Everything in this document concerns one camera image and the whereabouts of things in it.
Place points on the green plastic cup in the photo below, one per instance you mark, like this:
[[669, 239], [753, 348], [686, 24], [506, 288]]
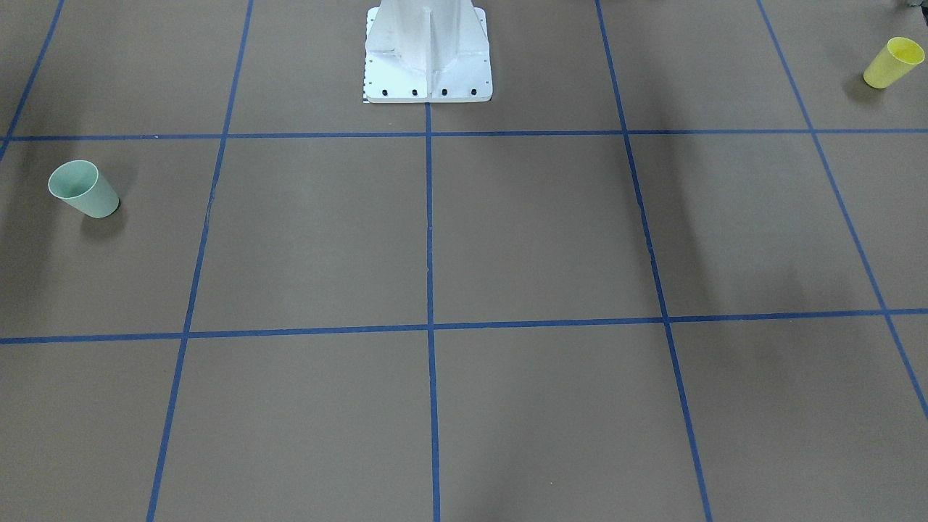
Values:
[[81, 185]]

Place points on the yellow plastic cup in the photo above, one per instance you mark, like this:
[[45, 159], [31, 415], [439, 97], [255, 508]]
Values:
[[895, 59]]

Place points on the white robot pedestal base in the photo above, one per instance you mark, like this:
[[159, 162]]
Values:
[[419, 52]]

